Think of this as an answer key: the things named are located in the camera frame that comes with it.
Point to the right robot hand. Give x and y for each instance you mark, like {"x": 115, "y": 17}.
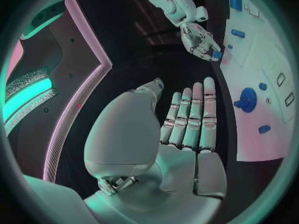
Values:
{"x": 198, "y": 39}

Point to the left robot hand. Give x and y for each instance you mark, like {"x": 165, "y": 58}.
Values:
{"x": 140, "y": 134}

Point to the white task board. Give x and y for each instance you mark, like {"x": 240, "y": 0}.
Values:
{"x": 257, "y": 59}

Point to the large blue block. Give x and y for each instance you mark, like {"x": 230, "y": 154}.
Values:
{"x": 235, "y": 0}

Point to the blue gear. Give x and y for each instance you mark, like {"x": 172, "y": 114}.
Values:
{"x": 247, "y": 99}

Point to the blue plug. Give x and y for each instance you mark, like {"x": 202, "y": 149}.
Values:
{"x": 264, "y": 129}

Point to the round blue peg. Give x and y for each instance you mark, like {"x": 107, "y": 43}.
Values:
{"x": 262, "y": 86}

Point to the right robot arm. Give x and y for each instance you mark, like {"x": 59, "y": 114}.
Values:
{"x": 172, "y": 1}

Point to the tiny blue peg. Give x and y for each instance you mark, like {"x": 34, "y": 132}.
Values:
{"x": 230, "y": 46}

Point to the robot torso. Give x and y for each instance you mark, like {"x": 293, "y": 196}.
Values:
{"x": 70, "y": 59}

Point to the small blue block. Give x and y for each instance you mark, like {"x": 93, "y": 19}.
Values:
{"x": 217, "y": 56}

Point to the blue cylinder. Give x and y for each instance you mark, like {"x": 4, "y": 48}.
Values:
{"x": 238, "y": 33}

